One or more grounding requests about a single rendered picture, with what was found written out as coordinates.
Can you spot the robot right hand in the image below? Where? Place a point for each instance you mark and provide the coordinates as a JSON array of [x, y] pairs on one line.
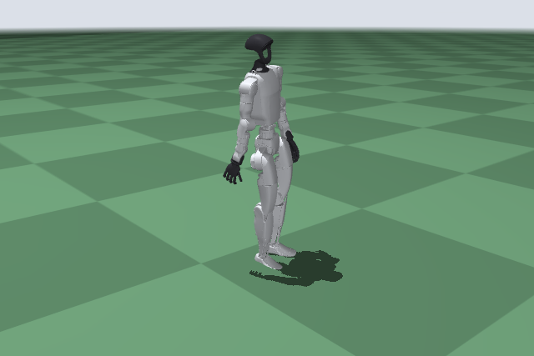
[[233, 170]]

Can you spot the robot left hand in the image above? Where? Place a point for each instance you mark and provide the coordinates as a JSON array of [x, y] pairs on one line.
[[294, 149]]

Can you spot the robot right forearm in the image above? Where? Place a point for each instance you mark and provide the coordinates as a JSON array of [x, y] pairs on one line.
[[242, 141]]

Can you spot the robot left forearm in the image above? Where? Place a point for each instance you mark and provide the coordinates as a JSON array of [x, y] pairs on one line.
[[283, 123]]

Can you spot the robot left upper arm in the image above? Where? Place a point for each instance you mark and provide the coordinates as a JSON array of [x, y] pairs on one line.
[[280, 70]]

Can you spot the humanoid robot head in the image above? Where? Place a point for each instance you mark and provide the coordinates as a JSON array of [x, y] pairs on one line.
[[258, 43]]

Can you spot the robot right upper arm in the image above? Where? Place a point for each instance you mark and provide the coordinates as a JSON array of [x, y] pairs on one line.
[[247, 90]]

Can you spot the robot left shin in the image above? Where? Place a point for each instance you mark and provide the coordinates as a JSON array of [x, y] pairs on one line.
[[279, 217]]

